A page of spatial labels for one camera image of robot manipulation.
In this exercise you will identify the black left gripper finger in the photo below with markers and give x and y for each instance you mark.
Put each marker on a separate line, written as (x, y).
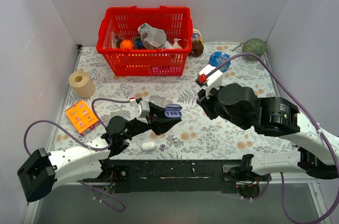
(163, 125)
(156, 114)

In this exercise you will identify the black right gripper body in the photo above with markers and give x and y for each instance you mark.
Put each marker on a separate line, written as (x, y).
(205, 105)

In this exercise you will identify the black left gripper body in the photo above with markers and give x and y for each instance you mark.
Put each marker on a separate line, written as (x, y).
(154, 117)

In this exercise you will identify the purple earbud charging case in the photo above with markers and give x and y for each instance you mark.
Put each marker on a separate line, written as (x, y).
(173, 111)

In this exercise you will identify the purple earbud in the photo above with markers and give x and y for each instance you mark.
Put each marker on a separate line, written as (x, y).
(162, 147)

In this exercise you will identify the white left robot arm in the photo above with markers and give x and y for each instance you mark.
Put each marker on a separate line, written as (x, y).
(44, 171)

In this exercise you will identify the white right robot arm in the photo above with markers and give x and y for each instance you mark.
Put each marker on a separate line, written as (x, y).
(272, 117)

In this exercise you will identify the floral table mat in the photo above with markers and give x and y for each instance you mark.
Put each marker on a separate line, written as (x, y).
(198, 136)

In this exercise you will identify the blue lidded white jar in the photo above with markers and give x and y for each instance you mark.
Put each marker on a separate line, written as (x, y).
(218, 58)

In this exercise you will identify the orange snack box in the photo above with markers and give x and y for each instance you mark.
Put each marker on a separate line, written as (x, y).
(82, 117)

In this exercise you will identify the brown jar with label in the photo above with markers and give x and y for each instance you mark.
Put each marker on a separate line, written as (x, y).
(197, 44)

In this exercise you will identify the beige paper roll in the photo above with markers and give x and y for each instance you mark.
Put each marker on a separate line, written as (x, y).
(82, 84)

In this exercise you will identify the white pump bottle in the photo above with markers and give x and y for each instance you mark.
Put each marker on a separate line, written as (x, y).
(176, 44)

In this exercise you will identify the red plastic shopping basket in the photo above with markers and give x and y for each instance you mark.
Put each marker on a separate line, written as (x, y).
(123, 22)

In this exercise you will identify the green melon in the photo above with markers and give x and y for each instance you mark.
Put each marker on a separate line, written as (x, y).
(254, 45)

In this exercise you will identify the grey crumpled bag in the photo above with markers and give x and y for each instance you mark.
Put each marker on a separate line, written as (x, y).
(152, 38)

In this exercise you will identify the orange fruit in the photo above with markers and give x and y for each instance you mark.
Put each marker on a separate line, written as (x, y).
(126, 44)

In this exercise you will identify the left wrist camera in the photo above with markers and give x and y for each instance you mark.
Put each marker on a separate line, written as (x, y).
(142, 109)

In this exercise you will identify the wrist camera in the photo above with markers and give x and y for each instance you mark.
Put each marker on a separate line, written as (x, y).
(210, 78)
(142, 109)

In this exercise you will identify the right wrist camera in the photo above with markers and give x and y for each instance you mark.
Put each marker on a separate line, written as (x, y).
(210, 78)

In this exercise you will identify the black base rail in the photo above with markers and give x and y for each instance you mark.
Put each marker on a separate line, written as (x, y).
(223, 176)

